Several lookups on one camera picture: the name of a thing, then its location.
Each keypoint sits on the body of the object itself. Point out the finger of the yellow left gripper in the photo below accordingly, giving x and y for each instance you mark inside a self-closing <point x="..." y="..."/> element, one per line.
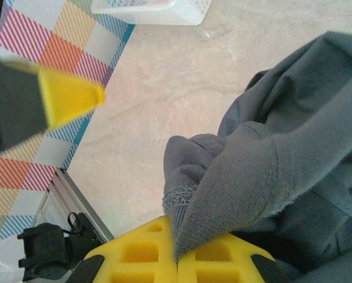
<point x="72" y="100"/>

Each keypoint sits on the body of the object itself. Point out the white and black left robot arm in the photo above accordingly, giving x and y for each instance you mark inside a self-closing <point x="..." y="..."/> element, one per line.
<point x="46" y="247"/>

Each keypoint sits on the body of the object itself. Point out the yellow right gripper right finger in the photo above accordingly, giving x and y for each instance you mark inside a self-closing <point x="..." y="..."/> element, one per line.
<point x="214" y="274"/>

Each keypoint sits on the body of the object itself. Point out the grey t-shirt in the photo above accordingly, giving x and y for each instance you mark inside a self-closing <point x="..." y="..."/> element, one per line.
<point x="282" y="162"/>

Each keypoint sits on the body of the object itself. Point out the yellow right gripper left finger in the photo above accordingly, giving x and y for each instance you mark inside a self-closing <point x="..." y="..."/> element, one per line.
<point x="116" y="265"/>

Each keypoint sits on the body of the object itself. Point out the aluminium table side rail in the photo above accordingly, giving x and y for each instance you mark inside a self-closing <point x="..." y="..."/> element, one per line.
<point x="78" y="194"/>

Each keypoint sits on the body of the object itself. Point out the white plastic mesh basket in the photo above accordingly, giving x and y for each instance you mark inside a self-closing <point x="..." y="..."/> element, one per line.
<point x="164" y="11"/>

